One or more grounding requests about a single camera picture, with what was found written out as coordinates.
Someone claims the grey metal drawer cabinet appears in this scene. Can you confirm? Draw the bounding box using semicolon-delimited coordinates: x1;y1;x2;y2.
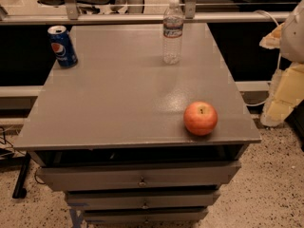
13;23;262;228

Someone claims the bottom grey drawer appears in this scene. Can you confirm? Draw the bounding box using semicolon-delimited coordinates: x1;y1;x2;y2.
84;207;208;224

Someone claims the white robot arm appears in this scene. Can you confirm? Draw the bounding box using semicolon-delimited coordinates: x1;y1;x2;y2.
259;0;304;127

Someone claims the clear plastic water bottle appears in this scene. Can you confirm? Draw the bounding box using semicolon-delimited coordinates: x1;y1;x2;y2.
162;0;183;65

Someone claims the red apple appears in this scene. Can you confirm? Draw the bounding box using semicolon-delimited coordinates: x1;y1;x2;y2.
183;102;218;136

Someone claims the white cable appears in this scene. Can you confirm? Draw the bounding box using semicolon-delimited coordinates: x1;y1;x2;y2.
245;9;283;108

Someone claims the top grey drawer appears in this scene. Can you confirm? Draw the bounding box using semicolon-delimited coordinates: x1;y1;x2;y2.
37;161;240;191

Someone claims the grey metal railing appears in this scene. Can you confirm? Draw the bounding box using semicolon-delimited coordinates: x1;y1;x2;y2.
0;0;290;25

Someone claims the grey drawer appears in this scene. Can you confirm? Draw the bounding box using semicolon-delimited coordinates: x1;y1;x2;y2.
84;207;208;224
66;189;219;210
37;161;240;191

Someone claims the blue Pepsi soda can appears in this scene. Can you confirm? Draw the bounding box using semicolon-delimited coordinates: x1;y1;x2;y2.
47;26;78;67

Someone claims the black floor stand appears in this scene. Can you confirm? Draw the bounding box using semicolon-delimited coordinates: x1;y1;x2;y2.
12;153;31;200

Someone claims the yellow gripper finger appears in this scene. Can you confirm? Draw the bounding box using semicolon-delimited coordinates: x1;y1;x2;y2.
260;63;304;127
259;24;284;49

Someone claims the middle grey drawer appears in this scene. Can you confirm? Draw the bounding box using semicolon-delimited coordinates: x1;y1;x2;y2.
66;189;219;210

